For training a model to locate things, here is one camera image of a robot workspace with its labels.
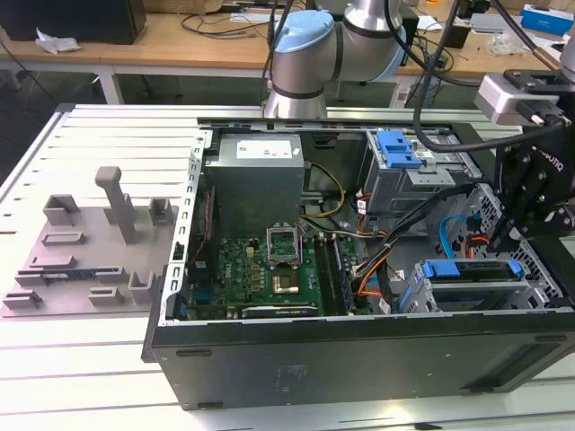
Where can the grey parts rack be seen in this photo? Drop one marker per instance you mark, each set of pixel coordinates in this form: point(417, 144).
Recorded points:
point(67, 294)

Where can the clear plastic packaging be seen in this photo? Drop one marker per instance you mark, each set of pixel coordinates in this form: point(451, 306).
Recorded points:
point(501, 45)

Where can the black RAM slot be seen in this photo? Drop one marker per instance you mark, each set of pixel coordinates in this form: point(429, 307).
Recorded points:
point(324, 274)

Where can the blue cardboard box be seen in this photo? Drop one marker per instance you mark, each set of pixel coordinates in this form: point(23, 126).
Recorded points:
point(548, 20)

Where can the green motherboard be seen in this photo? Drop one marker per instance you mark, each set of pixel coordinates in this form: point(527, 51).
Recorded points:
point(238, 269)

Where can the silver drive cage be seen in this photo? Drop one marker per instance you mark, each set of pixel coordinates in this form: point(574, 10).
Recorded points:
point(404, 188)

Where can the hard disk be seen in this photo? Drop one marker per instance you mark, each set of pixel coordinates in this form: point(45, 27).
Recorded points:
point(442, 268)

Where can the blue plastic drive latch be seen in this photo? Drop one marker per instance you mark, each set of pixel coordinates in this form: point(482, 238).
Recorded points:
point(395, 150)

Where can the installed RAM stick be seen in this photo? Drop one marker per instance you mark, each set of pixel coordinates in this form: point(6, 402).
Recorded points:
point(342, 278)

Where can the crumpled white paper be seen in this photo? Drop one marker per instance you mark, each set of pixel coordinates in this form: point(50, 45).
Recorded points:
point(56, 42)

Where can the silver disk bay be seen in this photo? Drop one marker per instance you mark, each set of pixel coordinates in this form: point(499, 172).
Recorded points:
point(476, 283)

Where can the black graphics card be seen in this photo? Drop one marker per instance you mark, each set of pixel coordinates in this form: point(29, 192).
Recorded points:
point(278, 311)

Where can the RAM stick on rack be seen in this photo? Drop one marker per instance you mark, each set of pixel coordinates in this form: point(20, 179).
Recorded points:
point(67, 272)

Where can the white power adapter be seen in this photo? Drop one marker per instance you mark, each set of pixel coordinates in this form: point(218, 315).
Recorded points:
point(403, 96)

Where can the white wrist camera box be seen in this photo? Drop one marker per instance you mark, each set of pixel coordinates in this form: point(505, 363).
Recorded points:
point(496, 101)

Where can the large black box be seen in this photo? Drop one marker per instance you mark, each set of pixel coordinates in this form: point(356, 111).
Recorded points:
point(72, 20)

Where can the grey power supply unit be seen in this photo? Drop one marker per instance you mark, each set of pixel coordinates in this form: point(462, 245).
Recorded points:
point(251, 188)

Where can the grey flat device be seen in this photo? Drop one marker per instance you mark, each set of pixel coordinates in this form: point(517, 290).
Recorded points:
point(487, 23)

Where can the white box with phone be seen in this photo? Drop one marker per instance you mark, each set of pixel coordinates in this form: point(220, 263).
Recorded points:
point(561, 48)

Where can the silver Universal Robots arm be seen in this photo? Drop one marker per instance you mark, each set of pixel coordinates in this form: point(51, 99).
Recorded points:
point(305, 58)

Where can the wooden desk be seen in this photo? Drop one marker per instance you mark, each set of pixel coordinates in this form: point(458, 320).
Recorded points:
point(157, 49)

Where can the black open PC case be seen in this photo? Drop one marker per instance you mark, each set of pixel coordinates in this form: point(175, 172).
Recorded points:
point(359, 359)

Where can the CPU socket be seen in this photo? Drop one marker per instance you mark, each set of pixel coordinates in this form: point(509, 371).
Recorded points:
point(284, 284)

